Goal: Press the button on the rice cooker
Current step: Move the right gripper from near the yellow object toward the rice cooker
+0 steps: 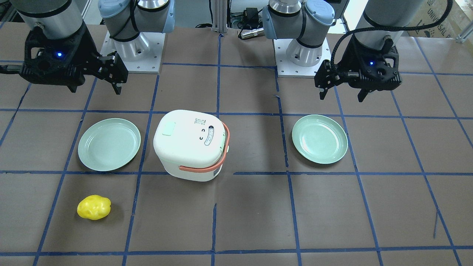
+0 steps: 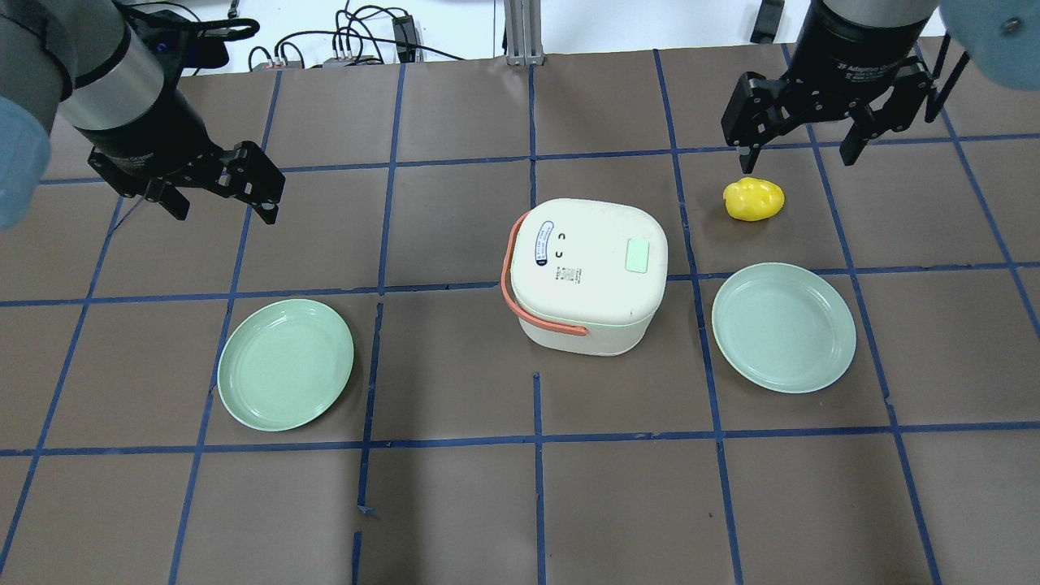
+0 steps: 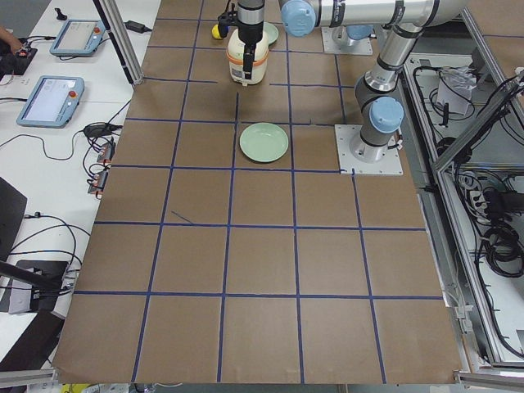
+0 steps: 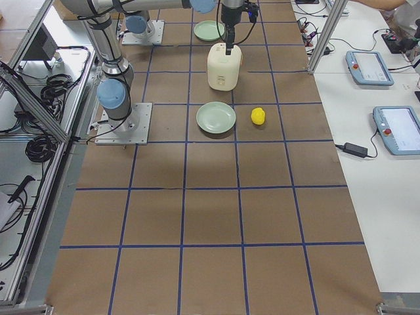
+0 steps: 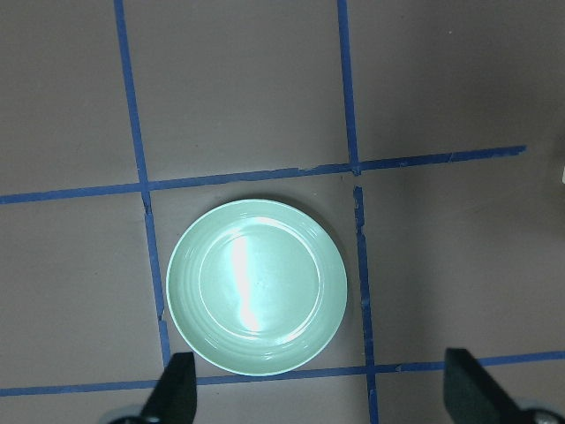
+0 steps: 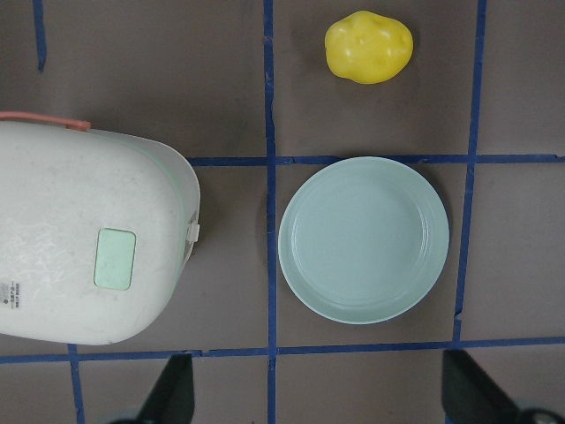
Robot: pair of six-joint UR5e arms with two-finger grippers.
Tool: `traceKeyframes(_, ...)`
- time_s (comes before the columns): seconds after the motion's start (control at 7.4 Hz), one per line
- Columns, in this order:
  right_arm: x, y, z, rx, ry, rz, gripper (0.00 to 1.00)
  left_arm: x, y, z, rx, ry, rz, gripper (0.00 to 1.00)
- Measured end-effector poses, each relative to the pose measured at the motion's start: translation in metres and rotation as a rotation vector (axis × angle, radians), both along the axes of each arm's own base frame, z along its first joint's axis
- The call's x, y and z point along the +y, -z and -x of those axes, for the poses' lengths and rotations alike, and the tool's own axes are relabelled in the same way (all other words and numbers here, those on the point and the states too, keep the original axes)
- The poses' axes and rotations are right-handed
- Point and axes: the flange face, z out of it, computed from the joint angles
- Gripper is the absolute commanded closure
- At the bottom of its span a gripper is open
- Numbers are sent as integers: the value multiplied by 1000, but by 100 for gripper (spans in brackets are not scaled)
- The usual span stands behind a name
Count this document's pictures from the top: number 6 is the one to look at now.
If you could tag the white rice cooker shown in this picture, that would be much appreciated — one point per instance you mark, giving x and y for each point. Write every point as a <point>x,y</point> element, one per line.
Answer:
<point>96,229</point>

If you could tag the yellow toy potato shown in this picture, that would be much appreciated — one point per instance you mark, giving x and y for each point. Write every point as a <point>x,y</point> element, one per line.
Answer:
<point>368,48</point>

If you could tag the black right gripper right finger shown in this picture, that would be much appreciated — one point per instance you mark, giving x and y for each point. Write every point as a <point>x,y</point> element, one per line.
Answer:
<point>470,395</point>

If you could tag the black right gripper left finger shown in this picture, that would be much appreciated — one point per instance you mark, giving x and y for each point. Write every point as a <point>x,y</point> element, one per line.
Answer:
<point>171,400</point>

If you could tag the green plate right side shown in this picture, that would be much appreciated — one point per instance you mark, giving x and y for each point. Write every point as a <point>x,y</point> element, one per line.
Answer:
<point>363,240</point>

